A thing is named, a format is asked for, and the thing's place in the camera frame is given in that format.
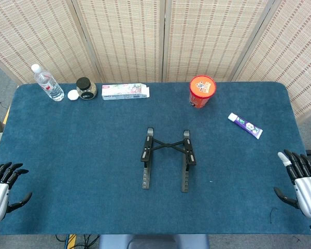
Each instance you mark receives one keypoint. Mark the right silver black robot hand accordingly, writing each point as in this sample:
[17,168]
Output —
[308,194]

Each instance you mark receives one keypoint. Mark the black folding laptop stand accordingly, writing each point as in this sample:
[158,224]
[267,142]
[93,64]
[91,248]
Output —
[146,153]

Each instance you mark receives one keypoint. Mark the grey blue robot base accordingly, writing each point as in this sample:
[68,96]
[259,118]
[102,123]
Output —
[155,242]

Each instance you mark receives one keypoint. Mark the purple toothpaste tube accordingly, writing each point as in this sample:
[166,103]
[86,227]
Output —
[246,126]

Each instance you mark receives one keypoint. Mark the blue felt table mat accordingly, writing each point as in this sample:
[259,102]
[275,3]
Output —
[93,155]

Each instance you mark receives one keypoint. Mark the clear plastic water bottle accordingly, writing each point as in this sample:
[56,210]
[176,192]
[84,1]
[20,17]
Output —
[50,88]

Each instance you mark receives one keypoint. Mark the small white bottle cap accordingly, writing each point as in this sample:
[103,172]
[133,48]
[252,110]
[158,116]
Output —
[72,95]

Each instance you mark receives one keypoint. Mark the glass jar with black lid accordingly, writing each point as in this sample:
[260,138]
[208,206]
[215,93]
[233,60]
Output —
[86,89]

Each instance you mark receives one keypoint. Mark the orange instant noodle cup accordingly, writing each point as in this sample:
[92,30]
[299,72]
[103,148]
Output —
[202,86]

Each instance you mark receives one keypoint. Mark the white toothpaste carton box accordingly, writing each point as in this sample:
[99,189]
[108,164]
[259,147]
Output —
[124,92]

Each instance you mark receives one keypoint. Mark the woven bamboo folding screen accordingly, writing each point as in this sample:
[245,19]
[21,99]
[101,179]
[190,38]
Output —
[124,39]

